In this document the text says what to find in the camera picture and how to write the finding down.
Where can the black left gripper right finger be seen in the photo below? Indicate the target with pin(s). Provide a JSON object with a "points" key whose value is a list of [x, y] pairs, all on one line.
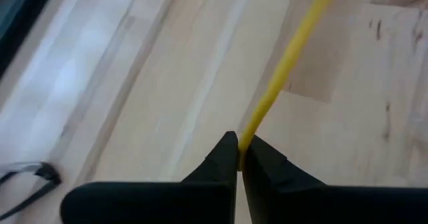
{"points": [[334, 205]]}

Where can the clear safety glasses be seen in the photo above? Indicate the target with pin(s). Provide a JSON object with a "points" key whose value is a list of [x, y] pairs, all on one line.
{"points": [[50, 175]]}

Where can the black table edge rail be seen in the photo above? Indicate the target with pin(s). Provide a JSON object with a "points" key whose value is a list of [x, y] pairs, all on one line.
{"points": [[28, 16]]}

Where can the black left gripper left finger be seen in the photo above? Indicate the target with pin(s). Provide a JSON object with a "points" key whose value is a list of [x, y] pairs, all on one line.
{"points": [[150, 204]]}

